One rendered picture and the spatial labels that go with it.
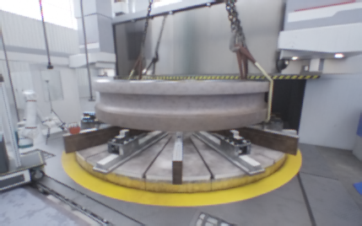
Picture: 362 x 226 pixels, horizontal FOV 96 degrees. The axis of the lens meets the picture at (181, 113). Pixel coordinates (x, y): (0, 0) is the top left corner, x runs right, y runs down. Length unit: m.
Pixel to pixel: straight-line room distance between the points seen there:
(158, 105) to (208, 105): 0.94
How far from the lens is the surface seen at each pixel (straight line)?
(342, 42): 3.72
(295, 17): 4.14
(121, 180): 3.16
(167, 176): 2.74
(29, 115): 3.54
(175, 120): 2.92
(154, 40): 6.87
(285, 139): 3.94
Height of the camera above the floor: 1.78
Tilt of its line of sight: 12 degrees down
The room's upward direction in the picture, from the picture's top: straight up
